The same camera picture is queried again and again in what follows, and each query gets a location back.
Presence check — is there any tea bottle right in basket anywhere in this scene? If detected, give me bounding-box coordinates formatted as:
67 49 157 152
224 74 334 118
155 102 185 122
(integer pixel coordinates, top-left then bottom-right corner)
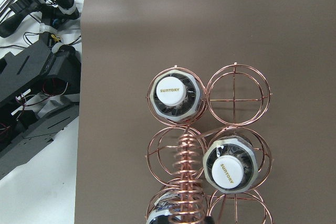
146 191 205 223

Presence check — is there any tea bottle upper in basket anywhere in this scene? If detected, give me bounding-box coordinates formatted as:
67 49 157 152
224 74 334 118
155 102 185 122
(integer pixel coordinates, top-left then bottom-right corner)
146 66 206 126

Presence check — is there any black device on side table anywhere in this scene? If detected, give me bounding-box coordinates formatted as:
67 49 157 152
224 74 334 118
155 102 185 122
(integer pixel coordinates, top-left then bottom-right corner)
1 0 81 177

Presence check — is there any tea bottle moved to tray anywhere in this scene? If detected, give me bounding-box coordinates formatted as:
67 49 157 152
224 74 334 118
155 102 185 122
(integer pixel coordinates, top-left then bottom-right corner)
203 131 260 194

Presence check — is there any tea bottle in basket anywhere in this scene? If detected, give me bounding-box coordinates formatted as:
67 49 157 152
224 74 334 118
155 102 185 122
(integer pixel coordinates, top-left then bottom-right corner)
146 66 206 126
146 191 205 223

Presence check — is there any copper wire bottle basket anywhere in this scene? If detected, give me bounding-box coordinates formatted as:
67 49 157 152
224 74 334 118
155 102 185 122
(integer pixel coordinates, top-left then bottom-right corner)
145 63 274 223

